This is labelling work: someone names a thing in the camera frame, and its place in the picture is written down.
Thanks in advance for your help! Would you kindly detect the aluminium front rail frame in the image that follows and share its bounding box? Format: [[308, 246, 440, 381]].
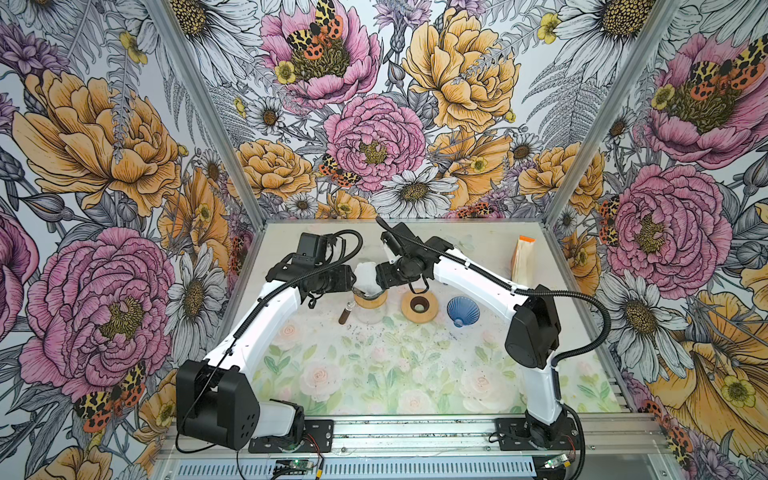
[[152, 413, 684, 479]]

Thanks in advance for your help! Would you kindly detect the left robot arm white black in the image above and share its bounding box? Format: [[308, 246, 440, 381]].
[[176, 229, 363, 451]]

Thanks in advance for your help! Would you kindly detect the green circuit board right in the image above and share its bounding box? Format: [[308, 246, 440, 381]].
[[543, 453, 571, 469]]

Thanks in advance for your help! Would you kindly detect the white paper coffee filter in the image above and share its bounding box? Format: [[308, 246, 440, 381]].
[[353, 261, 384, 293]]

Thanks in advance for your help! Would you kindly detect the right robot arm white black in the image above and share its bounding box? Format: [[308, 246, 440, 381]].
[[375, 217, 567, 449]]

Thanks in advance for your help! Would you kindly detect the green circuit board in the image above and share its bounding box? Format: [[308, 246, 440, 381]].
[[272, 459, 317, 476], [543, 453, 571, 469]]

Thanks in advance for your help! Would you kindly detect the coffee filter pack orange top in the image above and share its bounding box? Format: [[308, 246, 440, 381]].
[[510, 235, 535, 287]]

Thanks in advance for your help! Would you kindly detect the grey glass dripper cone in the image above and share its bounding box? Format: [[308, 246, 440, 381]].
[[352, 287, 386, 301]]

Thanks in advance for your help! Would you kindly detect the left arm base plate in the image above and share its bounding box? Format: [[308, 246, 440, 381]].
[[247, 419, 334, 454]]

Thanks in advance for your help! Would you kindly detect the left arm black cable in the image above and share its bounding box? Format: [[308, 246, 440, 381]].
[[173, 229, 365, 454]]

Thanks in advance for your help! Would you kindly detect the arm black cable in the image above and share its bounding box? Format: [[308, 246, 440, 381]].
[[375, 215, 612, 368], [173, 229, 365, 454]]

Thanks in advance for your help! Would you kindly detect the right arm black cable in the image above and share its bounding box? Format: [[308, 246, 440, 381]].
[[375, 215, 612, 368]]

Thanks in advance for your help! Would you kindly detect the clear glass carafe brown handle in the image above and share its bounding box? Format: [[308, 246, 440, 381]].
[[338, 302, 384, 325]]

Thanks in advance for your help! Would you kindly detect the green circuit board left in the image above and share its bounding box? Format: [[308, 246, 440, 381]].
[[272, 459, 317, 476]]

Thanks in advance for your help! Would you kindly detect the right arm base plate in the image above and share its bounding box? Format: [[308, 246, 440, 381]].
[[488, 417, 583, 451]]

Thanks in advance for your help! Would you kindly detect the blue glass dripper cone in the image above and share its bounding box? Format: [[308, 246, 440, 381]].
[[446, 296, 481, 328]]

